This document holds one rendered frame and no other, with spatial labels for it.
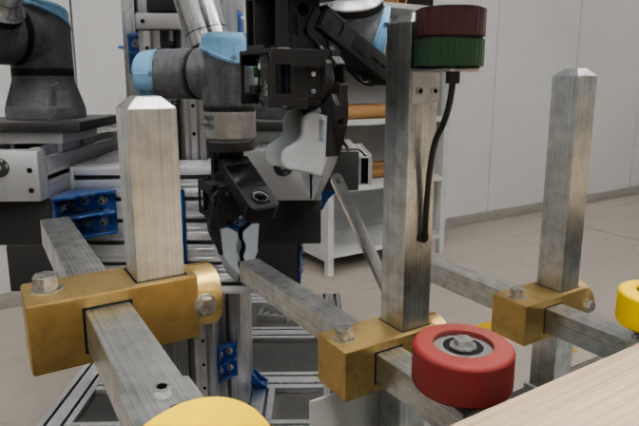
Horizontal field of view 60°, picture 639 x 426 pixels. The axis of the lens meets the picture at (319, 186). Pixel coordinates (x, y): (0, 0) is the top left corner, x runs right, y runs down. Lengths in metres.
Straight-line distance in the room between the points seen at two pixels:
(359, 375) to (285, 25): 0.33
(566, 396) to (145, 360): 0.28
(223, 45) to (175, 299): 0.44
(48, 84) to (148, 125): 0.83
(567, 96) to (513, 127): 4.08
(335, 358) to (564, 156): 0.36
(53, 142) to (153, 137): 0.79
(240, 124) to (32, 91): 0.54
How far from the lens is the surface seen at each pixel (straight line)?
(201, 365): 1.40
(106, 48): 3.10
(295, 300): 0.67
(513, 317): 0.71
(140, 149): 0.41
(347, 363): 0.53
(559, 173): 0.72
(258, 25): 0.54
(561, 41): 5.19
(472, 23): 0.49
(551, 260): 0.75
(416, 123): 0.53
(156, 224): 0.42
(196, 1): 0.98
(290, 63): 0.52
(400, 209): 0.54
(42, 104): 1.21
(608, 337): 0.69
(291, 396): 1.73
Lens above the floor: 1.11
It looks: 11 degrees down
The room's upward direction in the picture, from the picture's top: straight up
